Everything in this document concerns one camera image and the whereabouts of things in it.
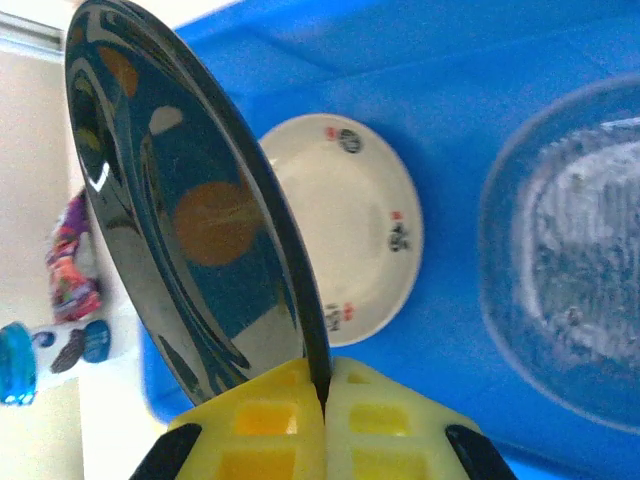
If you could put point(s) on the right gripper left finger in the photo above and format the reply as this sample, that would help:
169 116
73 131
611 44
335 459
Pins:
260 430

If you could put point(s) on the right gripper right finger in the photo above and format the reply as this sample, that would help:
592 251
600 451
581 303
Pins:
390 430

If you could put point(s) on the white plate with rim prints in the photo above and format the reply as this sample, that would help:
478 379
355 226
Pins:
350 225

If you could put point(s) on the glossy black plate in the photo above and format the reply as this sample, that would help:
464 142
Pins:
175 200

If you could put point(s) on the smoky clear round plate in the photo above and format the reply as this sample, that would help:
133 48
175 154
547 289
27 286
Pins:
575 250

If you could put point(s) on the blue plastic bin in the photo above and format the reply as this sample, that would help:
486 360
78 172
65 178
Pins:
425 75

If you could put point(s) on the colourful snack packet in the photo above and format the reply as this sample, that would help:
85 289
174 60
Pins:
72 280

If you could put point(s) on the cup with blue lid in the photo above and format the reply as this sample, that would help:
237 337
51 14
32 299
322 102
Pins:
17 360

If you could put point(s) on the aluminium frame post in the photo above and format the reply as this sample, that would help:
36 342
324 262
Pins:
30 30

